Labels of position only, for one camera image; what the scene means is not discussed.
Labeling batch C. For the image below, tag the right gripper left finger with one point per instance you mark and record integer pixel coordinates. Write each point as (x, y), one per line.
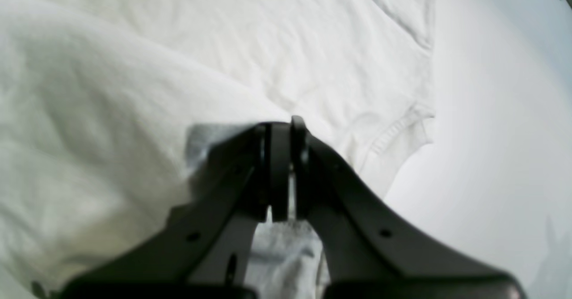
(203, 251)

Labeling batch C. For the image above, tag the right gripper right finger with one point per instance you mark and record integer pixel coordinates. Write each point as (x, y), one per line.
(371, 251)

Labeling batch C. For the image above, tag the light grey T-shirt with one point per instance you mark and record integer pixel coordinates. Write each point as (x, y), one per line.
(108, 108)

